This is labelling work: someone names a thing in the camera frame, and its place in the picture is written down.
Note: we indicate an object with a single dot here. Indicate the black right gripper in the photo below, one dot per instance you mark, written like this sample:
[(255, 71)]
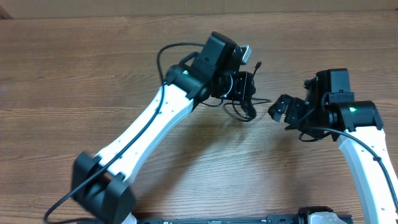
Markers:
[(295, 107)]

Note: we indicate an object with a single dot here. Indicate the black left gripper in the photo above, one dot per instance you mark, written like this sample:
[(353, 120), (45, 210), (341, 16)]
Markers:
[(244, 79)]

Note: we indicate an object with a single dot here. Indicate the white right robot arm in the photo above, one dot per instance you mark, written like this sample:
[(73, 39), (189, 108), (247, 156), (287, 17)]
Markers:
[(330, 109)]

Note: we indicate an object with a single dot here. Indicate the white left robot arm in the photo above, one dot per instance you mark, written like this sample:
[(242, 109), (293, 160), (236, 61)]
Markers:
[(101, 184)]

